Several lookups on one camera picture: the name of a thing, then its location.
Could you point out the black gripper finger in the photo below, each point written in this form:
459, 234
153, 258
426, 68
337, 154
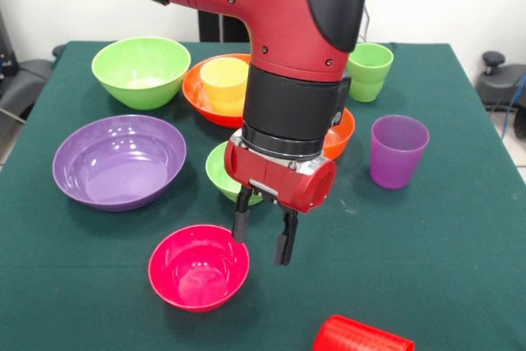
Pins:
241, 223
285, 244

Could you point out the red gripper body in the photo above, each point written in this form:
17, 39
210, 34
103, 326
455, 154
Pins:
279, 182

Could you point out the pink bowl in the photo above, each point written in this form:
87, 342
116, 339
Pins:
197, 273

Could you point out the small orange bowl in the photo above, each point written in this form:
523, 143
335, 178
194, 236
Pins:
343, 133

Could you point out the yellow cup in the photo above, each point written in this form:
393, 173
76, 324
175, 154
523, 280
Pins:
222, 84

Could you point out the red cup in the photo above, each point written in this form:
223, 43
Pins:
361, 336

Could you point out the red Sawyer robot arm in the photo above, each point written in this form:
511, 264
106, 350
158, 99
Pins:
279, 18

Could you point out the small green bowl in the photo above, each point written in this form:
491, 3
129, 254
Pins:
215, 174

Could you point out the purple cup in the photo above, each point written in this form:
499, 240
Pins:
396, 158

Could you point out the large orange-red bowl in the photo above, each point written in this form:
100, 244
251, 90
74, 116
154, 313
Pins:
193, 96

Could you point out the dark green tablecloth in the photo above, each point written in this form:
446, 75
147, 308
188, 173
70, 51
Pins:
411, 244

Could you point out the large purple bowl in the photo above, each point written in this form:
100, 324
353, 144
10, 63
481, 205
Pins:
119, 170

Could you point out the green cup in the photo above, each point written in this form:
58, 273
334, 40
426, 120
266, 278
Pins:
374, 75

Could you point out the large green bowl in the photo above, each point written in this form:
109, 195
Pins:
141, 79

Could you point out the black pedestal leg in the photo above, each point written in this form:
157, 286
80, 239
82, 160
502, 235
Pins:
497, 84
24, 84

